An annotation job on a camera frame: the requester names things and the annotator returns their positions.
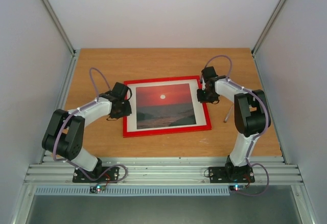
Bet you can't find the sunset photo with white mat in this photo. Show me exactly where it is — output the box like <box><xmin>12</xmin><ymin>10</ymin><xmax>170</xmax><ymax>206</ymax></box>
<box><xmin>126</xmin><ymin>78</ymin><xmax>208</xmax><ymax>133</ymax></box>

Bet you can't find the right aluminium corner post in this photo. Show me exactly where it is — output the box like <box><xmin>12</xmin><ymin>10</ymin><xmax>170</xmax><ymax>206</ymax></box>
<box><xmin>251</xmin><ymin>0</ymin><xmax>288</xmax><ymax>59</ymax></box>

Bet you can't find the aluminium corner post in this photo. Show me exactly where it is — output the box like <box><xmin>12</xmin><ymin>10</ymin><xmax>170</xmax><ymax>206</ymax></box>
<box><xmin>251</xmin><ymin>0</ymin><xmax>288</xmax><ymax>59</ymax></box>
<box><xmin>30</xmin><ymin>0</ymin><xmax>77</xmax><ymax>56</ymax></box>

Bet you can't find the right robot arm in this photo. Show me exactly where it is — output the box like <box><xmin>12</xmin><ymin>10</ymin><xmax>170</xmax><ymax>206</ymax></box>
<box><xmin>197</xmin><ymin>66</ymin><xmax>271</xmax><ymax>184</ymax></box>

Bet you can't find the right circuit board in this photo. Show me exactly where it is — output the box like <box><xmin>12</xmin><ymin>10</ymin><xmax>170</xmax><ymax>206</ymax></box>
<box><xmin>229</xmin><ymin>184</ymin><xmax>249</xmax><ymax>191</ymax></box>

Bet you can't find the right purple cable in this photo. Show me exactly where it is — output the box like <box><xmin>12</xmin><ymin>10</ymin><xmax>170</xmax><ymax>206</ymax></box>
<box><xmin>205</xmin><ymin>54</ymin><xmax>270</xmax><ymax>197</ymax></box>

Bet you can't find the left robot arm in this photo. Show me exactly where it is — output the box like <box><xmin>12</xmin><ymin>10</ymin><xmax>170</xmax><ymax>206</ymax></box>
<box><xmin>42</xmin><ymin>82</ymin><xmax>132</xmax><ymax>182</ymax></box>

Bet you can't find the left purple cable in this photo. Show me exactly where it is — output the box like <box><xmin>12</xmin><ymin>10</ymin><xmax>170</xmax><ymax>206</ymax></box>
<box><xmin>52</xmin><ymin>67</ymin><xmax>128</xmax><ymax>184</ymax></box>

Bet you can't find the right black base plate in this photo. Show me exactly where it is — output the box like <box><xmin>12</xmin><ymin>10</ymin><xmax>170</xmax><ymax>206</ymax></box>
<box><xmin>208</xmin><ymin>166</ymin><xmax>255</xmax><ymax>184</ymax></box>

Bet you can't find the red picture frame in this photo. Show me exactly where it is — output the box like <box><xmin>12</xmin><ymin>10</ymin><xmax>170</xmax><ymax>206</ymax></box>
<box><xmin>122</xmin><ymin>75</ymin><xmax>213</xmax><ymax>139</ymax></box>

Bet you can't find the clear handle screwdriver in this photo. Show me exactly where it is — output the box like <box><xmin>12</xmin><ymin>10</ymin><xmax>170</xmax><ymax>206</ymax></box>
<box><xmin>223</xmin><ymin>105</ymin><xmax>233</xmax><ymax>123</ymax></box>

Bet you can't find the circuit board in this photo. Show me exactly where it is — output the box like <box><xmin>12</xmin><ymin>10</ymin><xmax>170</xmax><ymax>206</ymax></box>
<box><xmin>229</xmin><ymin>184</ymin><xmax>249</xmax><ymax>191</ymax></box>
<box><xmin>89</xmin><ymin>185</ymin><xmax>106</xmax><ymax>193</ymax></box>

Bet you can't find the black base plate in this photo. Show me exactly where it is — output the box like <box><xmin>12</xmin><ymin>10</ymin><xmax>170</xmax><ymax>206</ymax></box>
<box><xmin>72</xmin><ymin>166</ymin><xmax>120</xmax><ymax>184</ymax></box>
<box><xmin>208</xmin><ymin>166</ymin><xmax>255</xmax><ymax>184</ymax></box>

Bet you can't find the left circuit board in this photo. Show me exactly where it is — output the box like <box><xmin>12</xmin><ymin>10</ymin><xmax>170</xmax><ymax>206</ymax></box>
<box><xmin>89</xmin><ymin>185</ymin><xmax>106</xmax><ymax>193</ymax></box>

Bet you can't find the left aluminium corner post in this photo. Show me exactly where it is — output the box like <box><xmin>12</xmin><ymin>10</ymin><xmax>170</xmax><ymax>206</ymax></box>
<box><xmin>30</xmin><ymin>0</ymin><xmax>77</xmax><ymax>56</ymax></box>

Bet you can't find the purple cable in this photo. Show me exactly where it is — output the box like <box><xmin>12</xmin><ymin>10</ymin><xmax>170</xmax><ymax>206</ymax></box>
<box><xmin>52</xmin><ymin>67</ymin><xmax>128</xmax><ymax>184</ymax></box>
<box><xmin>205</xmin><ymin>54</ymin><xmax>270</xmax><ymax>197</ymax></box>

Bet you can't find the aluminium rail base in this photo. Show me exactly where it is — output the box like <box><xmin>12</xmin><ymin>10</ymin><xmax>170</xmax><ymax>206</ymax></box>
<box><xmin>11</xmin><ymin>154</ymin><xmax>317</xmax><ymax>223</ymax></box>

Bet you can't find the grey slotted cable duct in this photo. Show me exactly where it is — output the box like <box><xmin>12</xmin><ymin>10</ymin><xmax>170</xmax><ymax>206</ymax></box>
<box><xmin>35</xmin><ymin>185</ymin><xmax>230</xmax><ymax>197</ymax></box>

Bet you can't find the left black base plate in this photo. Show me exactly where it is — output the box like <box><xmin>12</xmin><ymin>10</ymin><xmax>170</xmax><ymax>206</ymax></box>
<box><xmin>72</xmin><ymin>166</ymin><xmax>120</xmax><ymax>184</ymax></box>

